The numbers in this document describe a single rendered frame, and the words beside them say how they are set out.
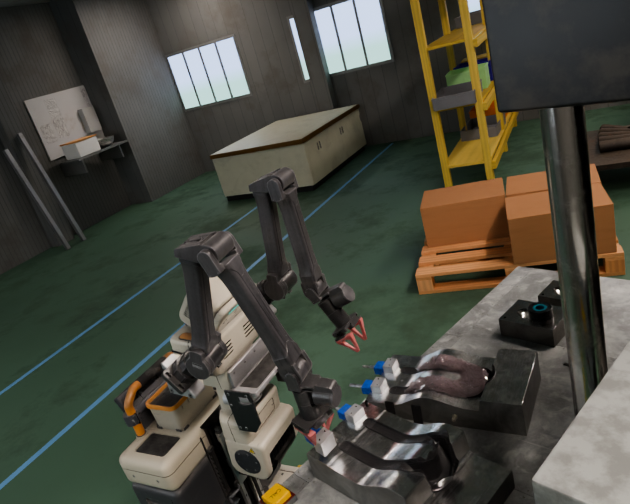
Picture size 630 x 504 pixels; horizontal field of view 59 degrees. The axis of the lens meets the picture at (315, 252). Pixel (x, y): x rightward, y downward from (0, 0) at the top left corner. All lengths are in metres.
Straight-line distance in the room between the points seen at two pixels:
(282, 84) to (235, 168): 2.35
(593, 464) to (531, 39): 0.52
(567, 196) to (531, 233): 3.09
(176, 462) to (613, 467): 1.59
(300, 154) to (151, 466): 5.97
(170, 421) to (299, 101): 8.26
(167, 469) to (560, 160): 1.61
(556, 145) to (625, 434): 0.39
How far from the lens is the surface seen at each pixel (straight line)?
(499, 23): 0.83
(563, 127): 0.87
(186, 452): 2.10
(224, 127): 10.94
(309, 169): 7.60
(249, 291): 1.35
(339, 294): 1.78
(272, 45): 10.00
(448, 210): 4.43
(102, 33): 10.49
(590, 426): 0.77
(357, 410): 1.74
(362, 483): 1.57
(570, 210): 0.91
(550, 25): 0.80
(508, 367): 1.81
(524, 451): 1.70
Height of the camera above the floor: 1.98
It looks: 21 degrees down
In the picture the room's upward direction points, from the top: 16 degrees counter-clockwise
